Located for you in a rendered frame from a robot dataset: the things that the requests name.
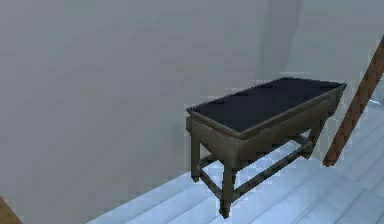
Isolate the olive table with black top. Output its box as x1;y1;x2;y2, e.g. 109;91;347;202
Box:
185;76;348;220

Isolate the brown wooden door frame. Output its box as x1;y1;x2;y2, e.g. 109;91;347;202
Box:
321;34;384;168

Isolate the brown wooden furniture corner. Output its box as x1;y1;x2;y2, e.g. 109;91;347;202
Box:
0;195;24;224

